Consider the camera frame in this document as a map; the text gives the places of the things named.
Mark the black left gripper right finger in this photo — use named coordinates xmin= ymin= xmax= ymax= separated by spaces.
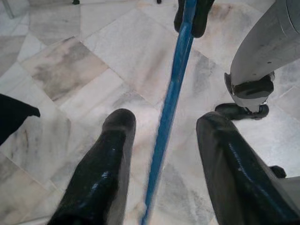
xmin=196 ymin=111 xmax=300 ymax=225

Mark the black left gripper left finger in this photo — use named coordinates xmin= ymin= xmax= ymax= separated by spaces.
xmin=50 ymin=108 xmax=137 ymax=225

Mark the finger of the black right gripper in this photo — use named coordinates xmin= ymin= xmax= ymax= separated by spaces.
xmin=191 ymin=0 xmax=215 ymax=38
xmin=174 ymin=0 xmax=186 ymax=31

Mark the blue plastic hanger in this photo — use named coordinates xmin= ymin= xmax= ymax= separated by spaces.
xmin=139 ymin=0 xmax=196 ymax=225

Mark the black printed t-shirt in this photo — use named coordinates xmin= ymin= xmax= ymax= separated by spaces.
xmin=0 ymin=93 xmax=41 ymax=146

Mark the silver robot leg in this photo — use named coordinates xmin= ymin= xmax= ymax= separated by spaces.
xmin=215 ymin=0 xmax=300 ymax=120

